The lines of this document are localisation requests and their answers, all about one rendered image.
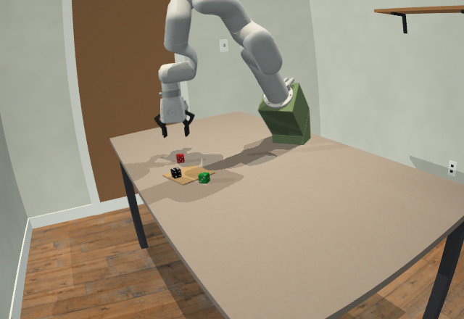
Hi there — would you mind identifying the tan flat mat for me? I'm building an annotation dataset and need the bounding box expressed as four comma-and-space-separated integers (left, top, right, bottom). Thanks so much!
162, 165, 214, 185

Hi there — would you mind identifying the black die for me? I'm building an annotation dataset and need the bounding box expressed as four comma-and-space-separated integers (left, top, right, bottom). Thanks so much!
171, 167, 182, 178

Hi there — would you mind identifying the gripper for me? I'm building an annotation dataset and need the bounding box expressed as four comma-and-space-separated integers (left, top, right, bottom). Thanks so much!
154, 95, 195, 138

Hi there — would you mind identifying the red die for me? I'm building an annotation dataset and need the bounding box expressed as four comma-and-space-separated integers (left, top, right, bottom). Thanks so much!
176, 154, 185, 163

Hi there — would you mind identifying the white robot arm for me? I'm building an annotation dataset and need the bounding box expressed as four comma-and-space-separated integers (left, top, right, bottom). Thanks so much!
158, 0, 295, 109

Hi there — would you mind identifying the green die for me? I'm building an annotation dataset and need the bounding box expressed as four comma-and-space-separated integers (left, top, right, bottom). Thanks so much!
198, 172, 210, 183

